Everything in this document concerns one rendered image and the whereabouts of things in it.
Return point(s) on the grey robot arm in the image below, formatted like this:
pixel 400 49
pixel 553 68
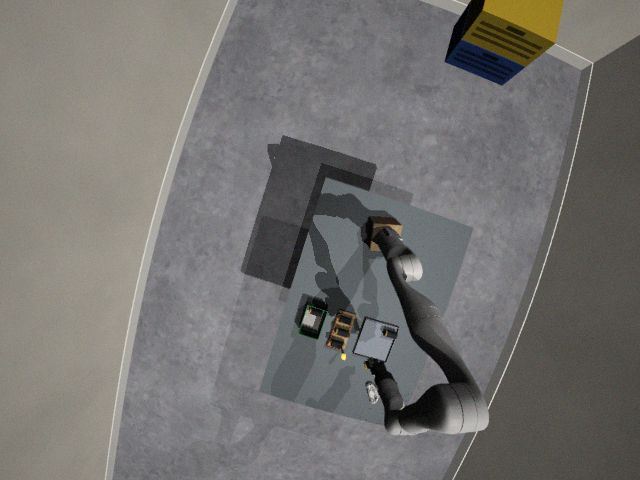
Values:
pixel 450 408

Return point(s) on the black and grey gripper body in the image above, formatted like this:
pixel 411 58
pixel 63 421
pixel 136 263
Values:
pixel 383 380

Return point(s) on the green open-top box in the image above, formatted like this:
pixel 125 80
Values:
pixel 312 325

